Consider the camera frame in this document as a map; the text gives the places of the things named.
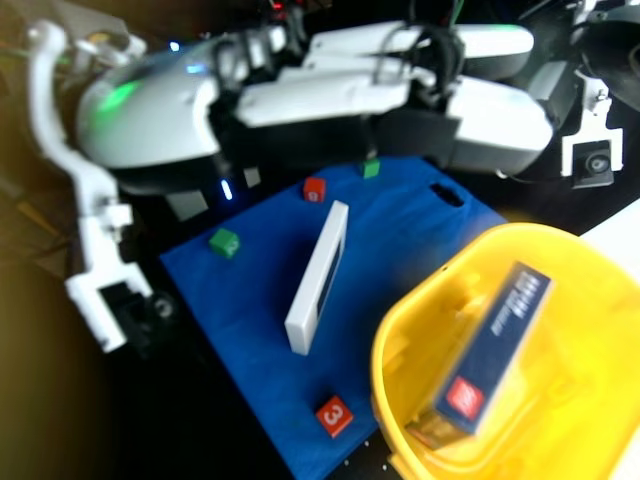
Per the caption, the red block with number three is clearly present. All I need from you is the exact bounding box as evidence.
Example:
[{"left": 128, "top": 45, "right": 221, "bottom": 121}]
[{"left": 314, "top": 394, "right": 355, "bottom": 440}]

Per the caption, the green block with white number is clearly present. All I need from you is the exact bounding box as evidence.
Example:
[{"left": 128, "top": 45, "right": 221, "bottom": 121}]
[{"left": 208, "top": 228, "right": 242, "bottom": 260}]

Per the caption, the blue nonwoven bag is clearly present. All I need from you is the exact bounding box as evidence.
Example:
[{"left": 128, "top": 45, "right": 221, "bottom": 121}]
[{"left": 159, "top": 154, "right": 509, "bottom": 480}]

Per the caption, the white box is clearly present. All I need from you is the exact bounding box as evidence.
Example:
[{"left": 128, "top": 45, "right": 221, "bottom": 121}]
[{"left": 283, "top": 199, "right": 350, "bottom": 357}]

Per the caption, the red block with white print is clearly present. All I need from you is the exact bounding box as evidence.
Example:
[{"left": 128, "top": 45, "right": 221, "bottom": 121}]
[{"left": 302, "top": 177, "right": 327, "bottom": 204}]

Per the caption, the yellow plastic bin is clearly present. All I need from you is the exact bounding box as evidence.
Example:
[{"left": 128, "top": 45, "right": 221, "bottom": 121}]
[{"left": 369, "top": 222, "right": 640, "bottom": 480}]

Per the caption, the dark blue cardboard box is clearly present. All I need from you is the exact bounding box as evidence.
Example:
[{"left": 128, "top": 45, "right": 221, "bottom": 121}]
[{"left": 403, "top": 260, "right": 554, "bottom": 451}]

